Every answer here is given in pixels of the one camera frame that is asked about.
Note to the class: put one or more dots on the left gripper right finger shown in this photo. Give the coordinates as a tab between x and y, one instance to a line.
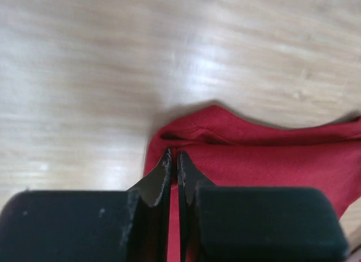
231	223

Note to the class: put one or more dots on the dark red t-shirt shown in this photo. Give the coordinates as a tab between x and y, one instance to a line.
232	151

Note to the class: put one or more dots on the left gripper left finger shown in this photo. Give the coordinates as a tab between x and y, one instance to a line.
89	225

